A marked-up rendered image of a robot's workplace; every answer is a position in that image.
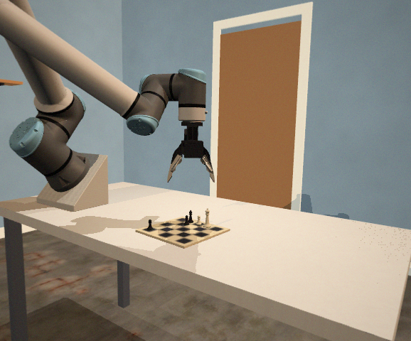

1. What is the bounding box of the black and cream chessboard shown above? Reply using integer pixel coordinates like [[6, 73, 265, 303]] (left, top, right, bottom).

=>
[[135, 217, 230, 249]]

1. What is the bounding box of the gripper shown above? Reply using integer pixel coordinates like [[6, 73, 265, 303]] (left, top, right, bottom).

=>
[[167, 122, 215, 183]]

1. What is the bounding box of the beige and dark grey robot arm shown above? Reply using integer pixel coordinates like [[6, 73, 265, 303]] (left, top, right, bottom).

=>
[[0, 0, 208, 192]]

